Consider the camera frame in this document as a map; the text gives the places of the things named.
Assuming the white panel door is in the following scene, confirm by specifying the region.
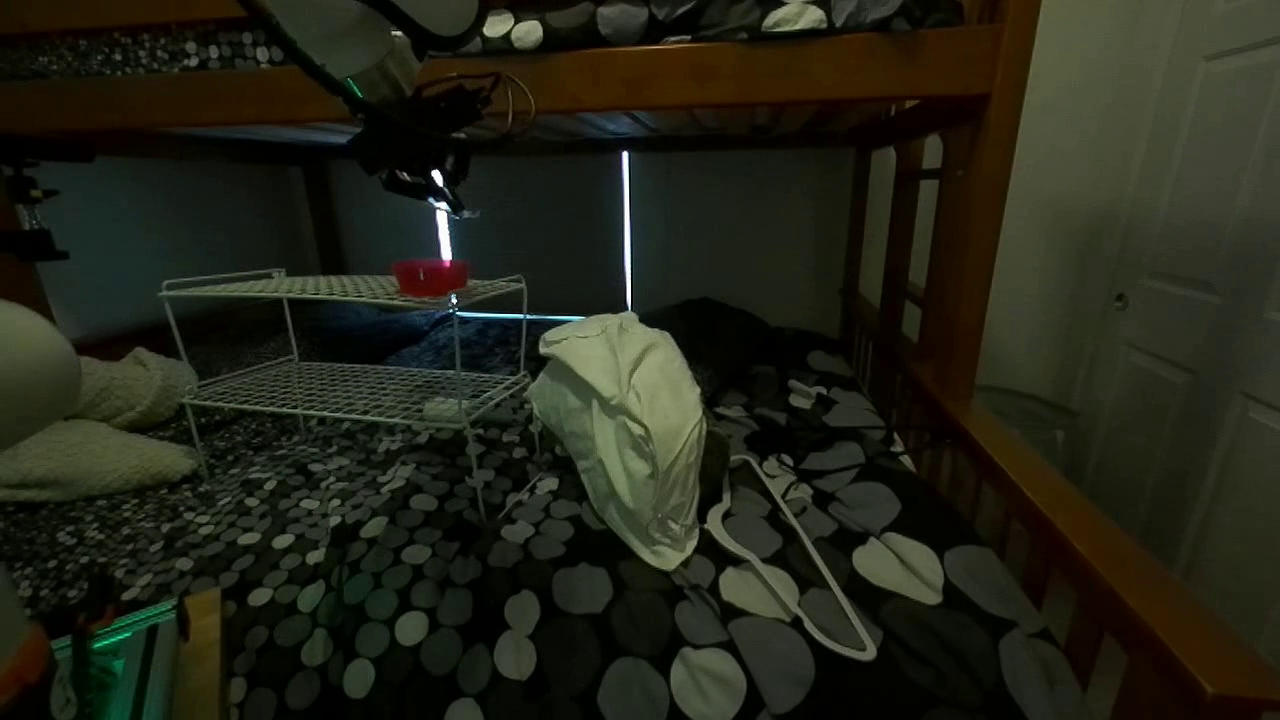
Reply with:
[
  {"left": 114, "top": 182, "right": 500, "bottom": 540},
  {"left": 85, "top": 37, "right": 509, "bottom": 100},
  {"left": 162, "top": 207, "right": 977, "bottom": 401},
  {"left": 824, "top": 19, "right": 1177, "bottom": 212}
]
[{"left": 1065, "top": 0, "right": 1280, "bottom": 665}]

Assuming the orange grey rounded object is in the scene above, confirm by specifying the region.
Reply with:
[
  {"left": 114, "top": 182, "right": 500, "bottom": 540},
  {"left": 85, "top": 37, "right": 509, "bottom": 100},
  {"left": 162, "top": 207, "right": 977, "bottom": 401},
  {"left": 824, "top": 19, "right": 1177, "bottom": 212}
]
[{"left": 0, "top": 572, "right": 57, "bottom": 716}]

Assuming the dotted upper bunk bedding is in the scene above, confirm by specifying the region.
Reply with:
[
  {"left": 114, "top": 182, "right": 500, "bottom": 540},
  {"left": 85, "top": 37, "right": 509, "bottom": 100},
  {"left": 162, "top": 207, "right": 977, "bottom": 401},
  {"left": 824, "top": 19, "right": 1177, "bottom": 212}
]
[{"left": 426, "top": 0, "right": 969, "bottom": 56}]

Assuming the cream pillow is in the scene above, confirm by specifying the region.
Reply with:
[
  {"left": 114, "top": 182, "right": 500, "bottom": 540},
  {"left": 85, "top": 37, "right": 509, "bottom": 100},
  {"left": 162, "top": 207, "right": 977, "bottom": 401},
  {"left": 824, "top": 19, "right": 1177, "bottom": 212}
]
[{"left": 0, "top": 414, "right": 208, "bottom": 506}]

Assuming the black cloth heap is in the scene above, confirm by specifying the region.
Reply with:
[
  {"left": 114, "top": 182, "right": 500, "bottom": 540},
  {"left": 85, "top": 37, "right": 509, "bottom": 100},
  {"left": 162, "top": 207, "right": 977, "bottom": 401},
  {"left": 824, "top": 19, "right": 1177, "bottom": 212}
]
[{"left": 648, "top": 290, "right": 862, "bottom": 390}]

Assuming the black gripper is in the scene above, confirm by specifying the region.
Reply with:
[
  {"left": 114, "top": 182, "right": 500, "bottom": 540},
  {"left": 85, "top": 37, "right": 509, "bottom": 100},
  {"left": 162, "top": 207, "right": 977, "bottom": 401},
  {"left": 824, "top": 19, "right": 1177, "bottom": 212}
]
[{"left": 347, "top": 81, "right": 481, "bottom": 220}]

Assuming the white wire shelf rack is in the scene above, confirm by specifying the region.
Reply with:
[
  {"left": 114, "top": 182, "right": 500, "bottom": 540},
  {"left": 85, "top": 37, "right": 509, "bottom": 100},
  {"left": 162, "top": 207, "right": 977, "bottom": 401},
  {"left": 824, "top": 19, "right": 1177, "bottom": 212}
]
[{"left": 156, "top": 267, "right": 537, "bottom": 488}]

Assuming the white plastic clothes hanger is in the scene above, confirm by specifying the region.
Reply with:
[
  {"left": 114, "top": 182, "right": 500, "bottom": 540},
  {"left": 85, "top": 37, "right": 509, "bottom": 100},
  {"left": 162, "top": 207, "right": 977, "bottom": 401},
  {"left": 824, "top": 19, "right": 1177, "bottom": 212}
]
[{"left": 699, "top": 452, "right": 884, "bottom": 668}]

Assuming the wooden bunk bed frame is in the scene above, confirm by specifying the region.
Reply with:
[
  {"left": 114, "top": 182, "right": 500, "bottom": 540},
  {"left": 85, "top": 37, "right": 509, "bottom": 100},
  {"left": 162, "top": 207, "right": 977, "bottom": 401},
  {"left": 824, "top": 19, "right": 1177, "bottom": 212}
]
[{"left": 0, "top": 0, "right": 1280, "bottom": 720}]

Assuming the orange plastic bowl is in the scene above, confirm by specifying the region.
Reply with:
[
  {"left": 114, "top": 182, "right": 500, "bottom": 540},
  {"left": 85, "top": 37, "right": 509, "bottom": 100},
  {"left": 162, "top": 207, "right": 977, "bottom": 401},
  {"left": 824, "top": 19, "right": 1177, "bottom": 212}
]
[{"left": 388, "top": 257, "right": 475, "bottom": 300}]

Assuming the black grey dotted duvet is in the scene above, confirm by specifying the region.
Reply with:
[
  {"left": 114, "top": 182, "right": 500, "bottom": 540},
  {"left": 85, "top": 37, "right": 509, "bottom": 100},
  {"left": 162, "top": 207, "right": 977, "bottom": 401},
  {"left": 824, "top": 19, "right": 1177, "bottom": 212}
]
[{"left": 0, "top": 334, "right": 1114, "bottom": 720}]

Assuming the white crumpled cloth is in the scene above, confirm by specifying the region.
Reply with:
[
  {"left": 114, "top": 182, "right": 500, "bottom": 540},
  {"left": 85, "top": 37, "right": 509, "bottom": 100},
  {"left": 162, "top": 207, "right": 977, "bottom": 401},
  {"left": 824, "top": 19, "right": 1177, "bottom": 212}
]
[{"left": 525, "top": 307, "right": 713, "bottom": 575}]

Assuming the clear plastic bin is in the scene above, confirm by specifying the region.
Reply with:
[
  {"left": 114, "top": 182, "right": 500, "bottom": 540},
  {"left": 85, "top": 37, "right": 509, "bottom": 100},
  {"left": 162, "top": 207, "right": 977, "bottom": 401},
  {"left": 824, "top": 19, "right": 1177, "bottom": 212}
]
[{"left": 969, "top": 384, "right": 1093, "bottom": 488}]

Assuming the green lit box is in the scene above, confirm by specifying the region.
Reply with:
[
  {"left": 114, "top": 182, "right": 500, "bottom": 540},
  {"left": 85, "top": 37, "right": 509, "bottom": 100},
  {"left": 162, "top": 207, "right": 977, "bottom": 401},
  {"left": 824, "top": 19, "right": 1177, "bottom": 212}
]
[{"left": 49, "top": 595, "right": 184, "bottom": 720}]

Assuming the wooden block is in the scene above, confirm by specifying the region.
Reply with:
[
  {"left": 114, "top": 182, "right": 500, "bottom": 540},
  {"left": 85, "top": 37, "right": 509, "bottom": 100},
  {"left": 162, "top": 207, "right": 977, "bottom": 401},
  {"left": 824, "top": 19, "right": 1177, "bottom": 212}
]
[{"left": 168, "top": 586, "right": 229, "bottom": 720}]

